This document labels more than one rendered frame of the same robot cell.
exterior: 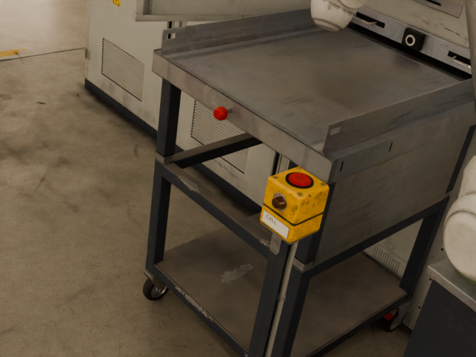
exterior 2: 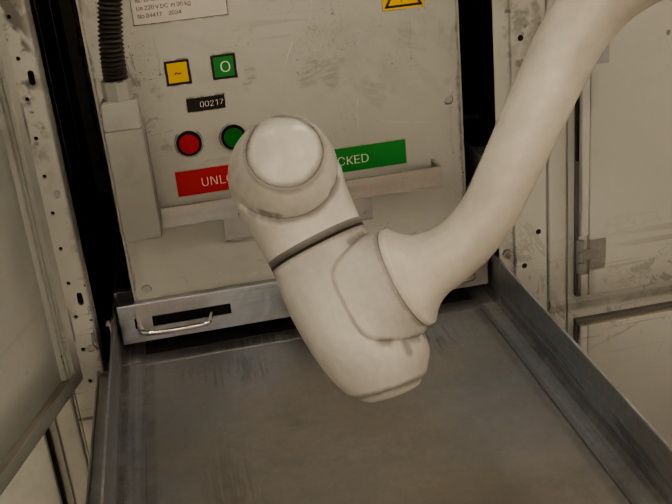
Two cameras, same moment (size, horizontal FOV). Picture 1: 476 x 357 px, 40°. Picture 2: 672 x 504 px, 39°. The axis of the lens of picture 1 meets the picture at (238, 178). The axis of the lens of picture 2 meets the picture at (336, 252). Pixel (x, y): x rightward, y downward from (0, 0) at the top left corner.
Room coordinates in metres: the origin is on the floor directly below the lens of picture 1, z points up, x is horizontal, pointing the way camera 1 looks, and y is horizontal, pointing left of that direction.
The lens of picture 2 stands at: (1.09, 0.50, 1.48)
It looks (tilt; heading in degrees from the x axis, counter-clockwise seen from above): 23 degrees down; 308
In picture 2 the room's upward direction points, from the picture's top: 6 degrees counter-clockwise
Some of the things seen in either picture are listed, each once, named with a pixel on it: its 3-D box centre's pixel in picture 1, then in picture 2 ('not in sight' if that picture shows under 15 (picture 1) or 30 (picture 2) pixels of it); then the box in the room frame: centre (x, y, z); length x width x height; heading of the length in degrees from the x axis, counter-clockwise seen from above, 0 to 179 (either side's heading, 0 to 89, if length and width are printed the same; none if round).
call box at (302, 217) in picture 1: (294, 204); not in sight; (0.98, -0.11, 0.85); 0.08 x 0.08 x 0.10; 47
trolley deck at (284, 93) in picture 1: (326, 84); (370, 492); (1.62, -0.19, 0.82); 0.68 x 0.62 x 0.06; 137
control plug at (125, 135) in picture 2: not in sight; (132, 166); (2.00, -0.25, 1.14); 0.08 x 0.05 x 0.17; 137
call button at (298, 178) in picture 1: (299, 181); not in sight; (0.98, -0.11, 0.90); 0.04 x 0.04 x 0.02
